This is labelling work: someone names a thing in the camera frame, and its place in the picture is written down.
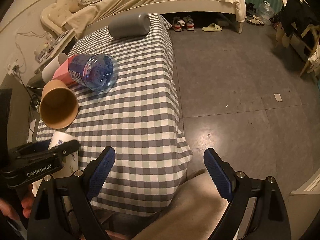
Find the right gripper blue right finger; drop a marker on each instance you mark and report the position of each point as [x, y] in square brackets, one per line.
[222, 174]

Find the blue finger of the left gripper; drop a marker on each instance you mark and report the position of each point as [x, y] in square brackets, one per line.
[40, 150]

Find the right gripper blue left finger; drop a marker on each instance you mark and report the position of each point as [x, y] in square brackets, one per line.
[93, 177]

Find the brown paper cup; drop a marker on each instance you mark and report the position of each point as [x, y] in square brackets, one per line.
[59, 105]

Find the white cylinder cup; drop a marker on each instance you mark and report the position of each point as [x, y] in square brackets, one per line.
[50, 69]

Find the grey cylinder cup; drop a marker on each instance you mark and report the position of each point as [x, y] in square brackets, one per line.
[130, 25]

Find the person's left hand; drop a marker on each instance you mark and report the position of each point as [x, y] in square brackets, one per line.
[26, 203]

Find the checkered tablecloth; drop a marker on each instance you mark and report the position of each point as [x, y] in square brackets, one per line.
[139, 117]

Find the pink box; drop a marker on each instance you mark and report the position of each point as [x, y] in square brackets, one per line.
[62, 73]

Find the white card on floor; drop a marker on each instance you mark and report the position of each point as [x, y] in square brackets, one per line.
[278, 97]

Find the blue plastic water bottle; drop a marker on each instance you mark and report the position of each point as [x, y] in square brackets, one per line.
[97, 72]

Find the white nightstand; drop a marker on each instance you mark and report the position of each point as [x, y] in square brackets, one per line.
[63, 44]

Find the clear bottle on nightstand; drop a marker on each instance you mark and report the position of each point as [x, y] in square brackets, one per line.
[50, 41]

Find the bed with beige sheet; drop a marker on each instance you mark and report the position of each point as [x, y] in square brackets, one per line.
[68, 14]

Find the green slipper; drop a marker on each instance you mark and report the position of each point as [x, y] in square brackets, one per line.
[212, 28]

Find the pair of sneakers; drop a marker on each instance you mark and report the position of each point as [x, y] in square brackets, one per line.
[178, 24]

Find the large clear water jug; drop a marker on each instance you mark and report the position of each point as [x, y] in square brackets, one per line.
[265, 12]

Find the wooden chair with clothes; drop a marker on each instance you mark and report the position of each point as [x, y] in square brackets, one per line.
[297, 26]

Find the wall power strip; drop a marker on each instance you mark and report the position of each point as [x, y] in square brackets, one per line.
[12, 67]

